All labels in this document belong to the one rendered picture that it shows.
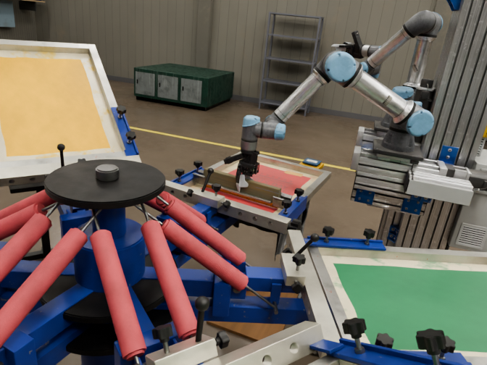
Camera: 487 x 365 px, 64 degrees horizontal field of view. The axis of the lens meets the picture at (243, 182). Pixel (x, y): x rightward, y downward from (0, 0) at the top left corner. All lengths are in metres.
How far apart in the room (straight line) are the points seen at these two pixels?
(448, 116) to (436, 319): 1.09
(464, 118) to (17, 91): 2.09
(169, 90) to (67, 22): 4.41
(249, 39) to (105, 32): 3.86
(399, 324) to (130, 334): 0.80
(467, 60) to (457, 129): 0.32
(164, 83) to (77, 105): 6.46
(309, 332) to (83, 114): 1.50
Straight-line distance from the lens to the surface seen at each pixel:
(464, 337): 1.40
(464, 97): 2.19
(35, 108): 2.02
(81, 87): 2.15
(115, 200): 0.99
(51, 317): 1.14
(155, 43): 10.52
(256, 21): 9.50
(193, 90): 8.18
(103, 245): 0.97
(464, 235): 2.34
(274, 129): 1.76
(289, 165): 2.38
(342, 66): 1.70
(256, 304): 1.30
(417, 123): 1.83
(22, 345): 1.04
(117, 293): 0.92
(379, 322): 1.31
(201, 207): 1.59
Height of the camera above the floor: 1.74
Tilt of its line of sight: 22 degrees down
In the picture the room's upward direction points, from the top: 6 degrees clockwise
